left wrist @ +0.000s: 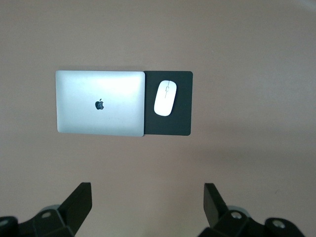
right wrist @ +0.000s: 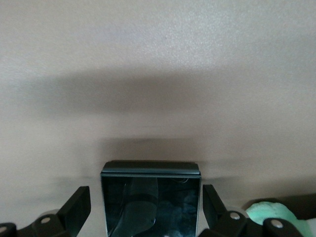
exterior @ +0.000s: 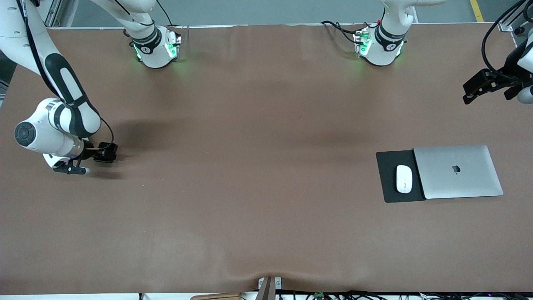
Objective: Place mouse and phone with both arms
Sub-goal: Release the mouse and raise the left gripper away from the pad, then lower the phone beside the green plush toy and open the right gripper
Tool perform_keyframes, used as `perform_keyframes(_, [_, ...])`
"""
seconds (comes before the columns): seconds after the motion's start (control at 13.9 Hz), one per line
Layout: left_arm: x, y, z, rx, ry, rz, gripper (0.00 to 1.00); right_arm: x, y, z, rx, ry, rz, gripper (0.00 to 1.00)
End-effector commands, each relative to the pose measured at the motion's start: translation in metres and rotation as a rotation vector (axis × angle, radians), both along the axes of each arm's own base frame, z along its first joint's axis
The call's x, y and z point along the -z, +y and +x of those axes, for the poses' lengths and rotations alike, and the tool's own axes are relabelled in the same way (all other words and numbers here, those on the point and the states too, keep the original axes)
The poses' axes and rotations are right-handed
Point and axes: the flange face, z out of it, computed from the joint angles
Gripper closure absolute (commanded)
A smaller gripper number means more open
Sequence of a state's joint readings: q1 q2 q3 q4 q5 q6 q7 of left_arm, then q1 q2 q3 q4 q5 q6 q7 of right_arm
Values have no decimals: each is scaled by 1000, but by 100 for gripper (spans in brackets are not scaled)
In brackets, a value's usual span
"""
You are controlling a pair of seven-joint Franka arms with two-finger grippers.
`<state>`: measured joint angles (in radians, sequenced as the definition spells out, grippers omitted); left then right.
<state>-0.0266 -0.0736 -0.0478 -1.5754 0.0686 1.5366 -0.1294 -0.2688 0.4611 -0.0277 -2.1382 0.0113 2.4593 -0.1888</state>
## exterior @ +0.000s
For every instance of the black mouse pad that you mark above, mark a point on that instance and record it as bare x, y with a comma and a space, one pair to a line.
387, 166

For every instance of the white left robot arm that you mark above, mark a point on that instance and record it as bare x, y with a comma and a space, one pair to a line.
383, 48

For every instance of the aluminium frame with diagonal strut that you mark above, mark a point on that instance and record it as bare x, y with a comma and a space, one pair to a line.
52, 12

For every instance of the green connector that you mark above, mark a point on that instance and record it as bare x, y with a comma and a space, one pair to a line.
320, 296

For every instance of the wooden strip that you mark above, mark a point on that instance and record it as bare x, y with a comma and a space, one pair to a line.
216, 296

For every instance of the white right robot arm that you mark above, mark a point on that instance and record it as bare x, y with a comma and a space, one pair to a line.
10, 25

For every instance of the silver laptop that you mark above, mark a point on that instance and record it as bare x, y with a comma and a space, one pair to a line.
458, 173

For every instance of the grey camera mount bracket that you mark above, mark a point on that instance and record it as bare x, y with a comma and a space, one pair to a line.
266, 287

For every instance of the aluminium frame corner post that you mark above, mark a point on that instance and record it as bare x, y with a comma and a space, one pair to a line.
506, 26

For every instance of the white computer mouse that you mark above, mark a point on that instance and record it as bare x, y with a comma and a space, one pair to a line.
404, 179

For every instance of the brown table cover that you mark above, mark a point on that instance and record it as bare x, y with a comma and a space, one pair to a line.
266, 233

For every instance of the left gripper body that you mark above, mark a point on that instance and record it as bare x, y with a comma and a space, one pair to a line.
508, 66

